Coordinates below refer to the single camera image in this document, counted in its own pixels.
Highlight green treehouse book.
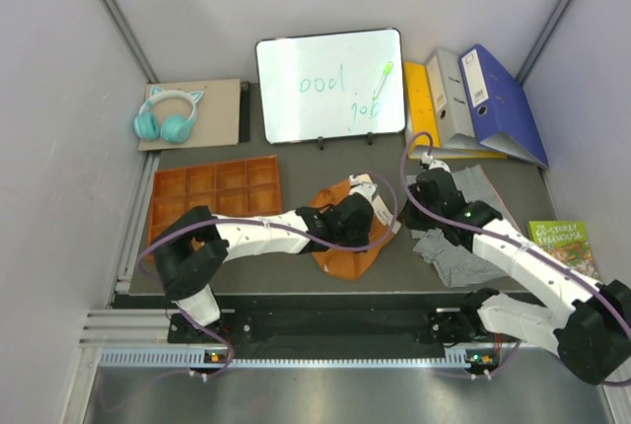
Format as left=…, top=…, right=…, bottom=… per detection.
left=527, top=220, right=599, bottom=279

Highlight orange compartment tray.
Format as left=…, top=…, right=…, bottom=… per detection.
left=148, top=156, right=284, bottom=242

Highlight whiteboard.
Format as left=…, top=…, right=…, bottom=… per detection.
left=255, top=28, right=406, bottom=144

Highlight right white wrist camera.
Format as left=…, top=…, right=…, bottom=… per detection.
left=419, top=157, right=451, bottom=173

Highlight purple cable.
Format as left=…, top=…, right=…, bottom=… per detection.
left=136, top=170, right=399, bottom=381
left=398, top=130, right=631, bottom=388

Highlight blue binder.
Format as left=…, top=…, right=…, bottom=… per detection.
left=458, top=44, right=549, bottom=169

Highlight beige board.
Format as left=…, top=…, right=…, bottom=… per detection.
left=136, top=79, right=242, bottom=151

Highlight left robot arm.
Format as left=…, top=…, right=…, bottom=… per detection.
left=151, top=193, right=374, bottom=342

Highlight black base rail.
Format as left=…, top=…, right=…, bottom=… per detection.
left=167, top=308, right=519, bottom=359

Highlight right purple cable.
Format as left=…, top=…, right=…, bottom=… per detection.
left=398, top=130, right=631, bottom=388

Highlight grey binder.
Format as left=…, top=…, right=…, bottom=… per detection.
left=426, top=48, right=483, bottom=151

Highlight green marker pen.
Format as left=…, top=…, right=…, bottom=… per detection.
left=372, top=61, right=393, bottom=101

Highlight yellow binder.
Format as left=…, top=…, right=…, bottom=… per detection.
left=403, top=61, right=507, bottom=160

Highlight teal cat-ear headphones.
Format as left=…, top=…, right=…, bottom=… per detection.
left=132, top=85, right=204, bottom=145

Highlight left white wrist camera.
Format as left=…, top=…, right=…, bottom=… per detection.
left=348, top=174, right=378, bottom=203

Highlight grey striped underwear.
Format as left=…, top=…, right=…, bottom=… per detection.
left=410, top=165, right=517, bottom=288

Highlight grey cable duct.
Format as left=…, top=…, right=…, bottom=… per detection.
left=100, top=348, right=492, bottom=369

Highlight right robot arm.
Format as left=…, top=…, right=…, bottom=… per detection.
left=404, top=168, right=630, bottom=385

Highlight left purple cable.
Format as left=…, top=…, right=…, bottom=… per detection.
left=136, top=170, right=399, bottom=381

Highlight orange underwear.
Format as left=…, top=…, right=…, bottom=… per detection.
left=309, top=174, right=401, bottom=280

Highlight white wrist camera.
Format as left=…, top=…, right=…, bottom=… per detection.
left=348, top=174, right=378, bottom=203
left=419, top=157, right=451, bottom=173

